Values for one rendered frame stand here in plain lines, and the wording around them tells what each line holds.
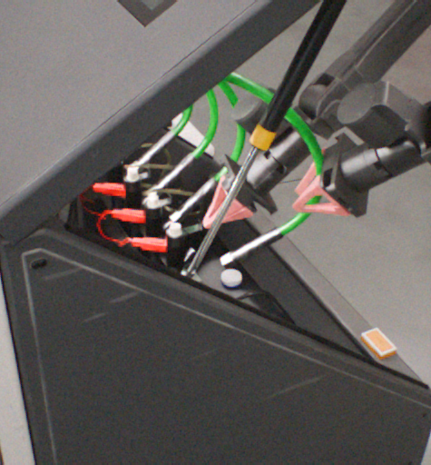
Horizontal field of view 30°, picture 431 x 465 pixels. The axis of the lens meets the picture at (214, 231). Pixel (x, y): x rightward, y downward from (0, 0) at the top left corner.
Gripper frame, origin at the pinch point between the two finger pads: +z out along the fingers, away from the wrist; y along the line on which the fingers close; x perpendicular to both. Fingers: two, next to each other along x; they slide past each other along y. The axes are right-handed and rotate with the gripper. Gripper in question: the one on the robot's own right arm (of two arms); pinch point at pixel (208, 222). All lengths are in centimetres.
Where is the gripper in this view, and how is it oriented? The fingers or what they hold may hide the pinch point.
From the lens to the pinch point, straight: 121.5
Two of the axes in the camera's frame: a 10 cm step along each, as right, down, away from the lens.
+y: -6.7, -4.7, -5.8
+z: -7.1, 6.4, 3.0
